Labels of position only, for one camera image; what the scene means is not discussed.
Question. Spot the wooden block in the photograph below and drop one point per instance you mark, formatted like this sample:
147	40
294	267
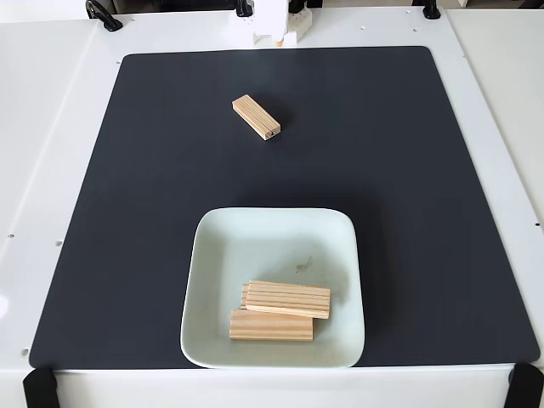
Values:
244	295
272	329
289	299
256	117

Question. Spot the pale green square plate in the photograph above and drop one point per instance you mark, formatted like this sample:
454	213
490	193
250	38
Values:
212	255

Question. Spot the black base clamp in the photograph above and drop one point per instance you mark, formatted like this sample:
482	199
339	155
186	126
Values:
297	4
244	7

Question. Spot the black table clamp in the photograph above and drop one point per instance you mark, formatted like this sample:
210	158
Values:
104	15
431	9

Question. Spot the black rubber mat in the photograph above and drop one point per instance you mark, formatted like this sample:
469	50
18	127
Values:
127	212

